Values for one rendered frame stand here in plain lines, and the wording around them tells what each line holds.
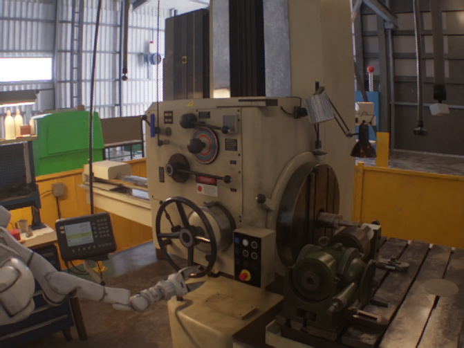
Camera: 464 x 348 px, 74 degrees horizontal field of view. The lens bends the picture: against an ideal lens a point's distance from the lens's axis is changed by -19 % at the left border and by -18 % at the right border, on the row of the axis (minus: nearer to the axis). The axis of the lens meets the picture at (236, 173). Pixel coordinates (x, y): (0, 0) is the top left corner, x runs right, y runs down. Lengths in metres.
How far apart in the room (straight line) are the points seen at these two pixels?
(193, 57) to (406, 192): 2.44
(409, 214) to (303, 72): 2.19
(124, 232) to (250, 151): 3.24
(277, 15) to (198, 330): 1.99
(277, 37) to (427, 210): 2.37
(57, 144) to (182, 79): 2.96
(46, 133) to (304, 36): 4.01
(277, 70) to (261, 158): 0.83
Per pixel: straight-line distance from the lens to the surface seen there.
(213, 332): 2.22
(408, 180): 3.82
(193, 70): 2.74
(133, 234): 4.73
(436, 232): 3.89
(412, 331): 1.57
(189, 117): 1.74
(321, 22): 2.18
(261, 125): 1.58
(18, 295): 0.88
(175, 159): 1.88
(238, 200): 1.67
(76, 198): 4.18
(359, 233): 1.74
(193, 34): 2.77
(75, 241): 2.07
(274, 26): 2.33
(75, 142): 5.50
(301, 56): 2.20
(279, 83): 2.26
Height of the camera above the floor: 1.87
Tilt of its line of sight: 11 degrees down
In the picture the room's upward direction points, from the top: 1 degrees counter-clockwise
